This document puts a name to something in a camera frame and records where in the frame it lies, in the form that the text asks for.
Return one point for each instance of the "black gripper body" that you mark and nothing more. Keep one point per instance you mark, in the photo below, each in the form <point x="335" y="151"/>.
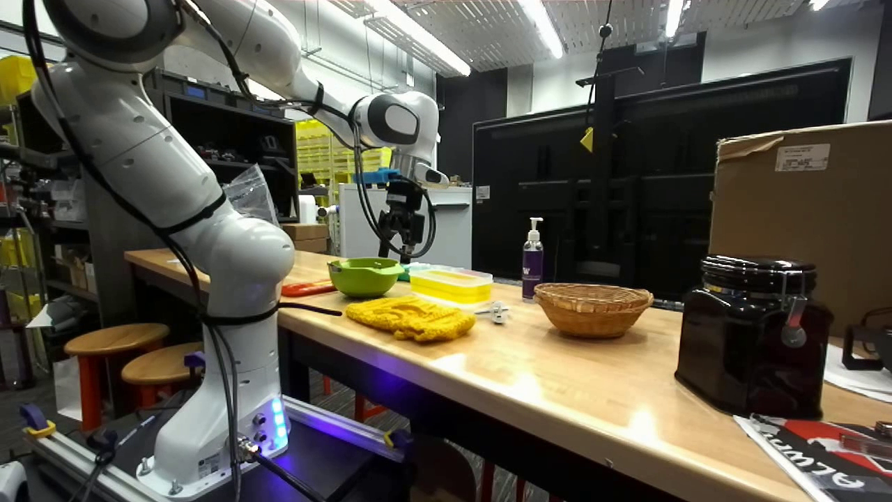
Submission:
<point x="401" y="208"/>

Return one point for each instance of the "yellow knitted cloth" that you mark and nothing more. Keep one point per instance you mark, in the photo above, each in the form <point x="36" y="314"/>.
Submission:
<point x="407" y="318"/>

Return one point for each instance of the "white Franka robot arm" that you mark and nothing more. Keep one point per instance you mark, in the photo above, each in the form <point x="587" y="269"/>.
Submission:
<point x="141" y="157"/>

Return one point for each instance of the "green plastic bowl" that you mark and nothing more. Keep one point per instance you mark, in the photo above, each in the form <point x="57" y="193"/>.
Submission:
<point x="362" y="279"/>

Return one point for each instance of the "grey cabinet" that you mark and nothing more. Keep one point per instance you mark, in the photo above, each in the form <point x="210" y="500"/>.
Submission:
<point x="447" y="233"/>

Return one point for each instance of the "small cardboard box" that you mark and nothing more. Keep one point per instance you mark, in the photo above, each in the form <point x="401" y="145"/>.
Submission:
<point x="308" y="237"/>

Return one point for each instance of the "red rectangular lid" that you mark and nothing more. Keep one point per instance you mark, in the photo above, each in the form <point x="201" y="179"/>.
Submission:
<point x="308" y="289"/>

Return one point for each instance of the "crumpled clear plastic piece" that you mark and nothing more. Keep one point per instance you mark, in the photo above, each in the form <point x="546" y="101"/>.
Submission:
<point x="491" y="314"/>

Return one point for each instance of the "purple soap pump bottle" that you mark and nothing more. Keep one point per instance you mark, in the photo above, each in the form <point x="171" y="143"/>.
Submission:
<point x="534" y="265"/>

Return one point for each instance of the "clear plastic bag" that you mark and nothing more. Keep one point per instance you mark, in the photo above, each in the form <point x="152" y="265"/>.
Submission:
<point x="251" y="197"/>

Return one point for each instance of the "black shelf unit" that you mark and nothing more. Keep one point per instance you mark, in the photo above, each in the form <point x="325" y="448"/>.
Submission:
<point x="233" y="141"/>

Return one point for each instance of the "woven wicker basket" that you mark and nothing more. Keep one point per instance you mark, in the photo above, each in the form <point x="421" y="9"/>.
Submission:
<point x="592" y="311"/>

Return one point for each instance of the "yellow tag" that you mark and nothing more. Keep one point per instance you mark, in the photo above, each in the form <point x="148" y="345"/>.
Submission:
<point x="587" y="141"/>

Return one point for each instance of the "black monitor stand pole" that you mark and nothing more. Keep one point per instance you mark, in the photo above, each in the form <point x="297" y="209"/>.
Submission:
<point x="604" y="141"/>

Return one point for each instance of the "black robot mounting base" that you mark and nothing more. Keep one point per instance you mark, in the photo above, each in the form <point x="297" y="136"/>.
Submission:
<point x="325" y="456"/>

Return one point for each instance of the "round wooden stool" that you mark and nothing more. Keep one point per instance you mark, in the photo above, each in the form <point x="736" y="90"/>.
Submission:
<point x="159" y="367"/>
<point x="114" y="339"/>

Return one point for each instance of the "black glass jar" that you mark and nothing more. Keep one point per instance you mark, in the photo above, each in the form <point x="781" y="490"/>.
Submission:
<point x="753" y="345"/>

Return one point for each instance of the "yellow blue clamp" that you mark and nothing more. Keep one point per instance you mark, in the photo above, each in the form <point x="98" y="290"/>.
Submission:
<point x="40" y="426"/>

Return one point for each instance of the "large cardboard box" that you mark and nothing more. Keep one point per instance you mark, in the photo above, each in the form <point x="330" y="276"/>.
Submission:
<point x="810" y="225"/>

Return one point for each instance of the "red black magazine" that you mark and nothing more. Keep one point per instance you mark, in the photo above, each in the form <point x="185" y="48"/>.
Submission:
<point x="817" y="460"/>

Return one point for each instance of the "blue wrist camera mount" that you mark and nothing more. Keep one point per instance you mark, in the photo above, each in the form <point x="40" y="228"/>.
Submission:
<point x="379" y="176"/>

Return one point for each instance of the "yellow storage bin wall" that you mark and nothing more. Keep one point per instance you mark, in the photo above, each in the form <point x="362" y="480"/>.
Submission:
<point x="325" y="157"/>

